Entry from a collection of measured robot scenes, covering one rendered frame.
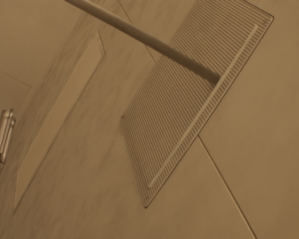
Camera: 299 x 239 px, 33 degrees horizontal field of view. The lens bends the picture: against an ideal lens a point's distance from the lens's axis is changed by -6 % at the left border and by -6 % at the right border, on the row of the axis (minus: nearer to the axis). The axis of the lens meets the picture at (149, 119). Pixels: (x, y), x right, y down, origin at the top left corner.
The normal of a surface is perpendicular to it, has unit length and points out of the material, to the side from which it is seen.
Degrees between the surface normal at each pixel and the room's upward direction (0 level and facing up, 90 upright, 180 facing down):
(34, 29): 90
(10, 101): 90
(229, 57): 180
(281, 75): 180
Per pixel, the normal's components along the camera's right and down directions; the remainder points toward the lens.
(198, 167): -0.84, -0.44
